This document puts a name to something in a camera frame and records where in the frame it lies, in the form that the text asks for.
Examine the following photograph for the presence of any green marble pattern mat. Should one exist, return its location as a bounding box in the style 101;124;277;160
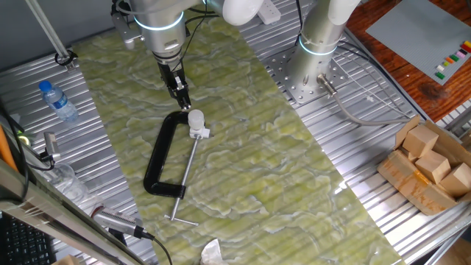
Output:
71;10;406;265

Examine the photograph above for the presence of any small cardboard box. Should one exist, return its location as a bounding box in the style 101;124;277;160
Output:
51;254;81;265

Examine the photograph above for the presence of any grey camera on black mount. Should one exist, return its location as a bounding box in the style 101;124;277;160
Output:
40;131;63;163

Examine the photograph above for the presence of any brown wooden table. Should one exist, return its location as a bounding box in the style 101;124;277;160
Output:
345;0;471;122

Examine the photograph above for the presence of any brown cardboard box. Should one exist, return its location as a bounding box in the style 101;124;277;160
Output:
377;114;471;217

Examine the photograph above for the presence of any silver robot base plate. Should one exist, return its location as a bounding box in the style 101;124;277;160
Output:
263;47;350;106

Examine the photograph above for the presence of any white light bulb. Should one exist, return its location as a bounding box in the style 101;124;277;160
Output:
187;109;205;132

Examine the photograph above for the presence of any black keyboard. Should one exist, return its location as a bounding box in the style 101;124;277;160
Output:
0;213;56;265

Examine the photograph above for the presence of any water bottle with blue cap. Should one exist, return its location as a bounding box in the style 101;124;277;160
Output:
38;79;80;123

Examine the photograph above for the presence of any black camera cable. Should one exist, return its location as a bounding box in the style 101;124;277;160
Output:
134;225;174;265

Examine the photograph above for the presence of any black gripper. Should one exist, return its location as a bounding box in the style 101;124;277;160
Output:
157;58;192;111

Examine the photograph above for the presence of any silver camera module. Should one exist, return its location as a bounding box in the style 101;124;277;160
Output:
91;205;144;237

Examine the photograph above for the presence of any grey hose with metal connector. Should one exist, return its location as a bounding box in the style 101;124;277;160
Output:
316;73;411;128

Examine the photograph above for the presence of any white power strip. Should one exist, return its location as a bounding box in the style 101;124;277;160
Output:
256;0;283;26

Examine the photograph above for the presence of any metal stand pole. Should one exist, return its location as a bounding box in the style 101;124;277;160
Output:
24;0;77;71

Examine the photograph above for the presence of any orange rod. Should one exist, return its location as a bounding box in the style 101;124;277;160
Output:
0;124;18;173

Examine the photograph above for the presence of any light wooden block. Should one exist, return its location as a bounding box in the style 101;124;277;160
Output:
400;146;419;163
439;163;471;198
414;149;452;185
403;124;439;159

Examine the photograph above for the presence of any black C-clamp with steel screw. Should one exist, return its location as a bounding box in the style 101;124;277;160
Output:
143;110;202;227

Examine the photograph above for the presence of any grey toy brick baseplate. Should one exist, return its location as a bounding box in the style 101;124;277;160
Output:
365;0;471;86

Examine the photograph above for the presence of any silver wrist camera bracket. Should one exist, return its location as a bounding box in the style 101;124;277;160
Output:
111;10;145;51

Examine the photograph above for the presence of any aluminium frame bar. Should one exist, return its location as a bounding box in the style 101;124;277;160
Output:
0;158;148;265

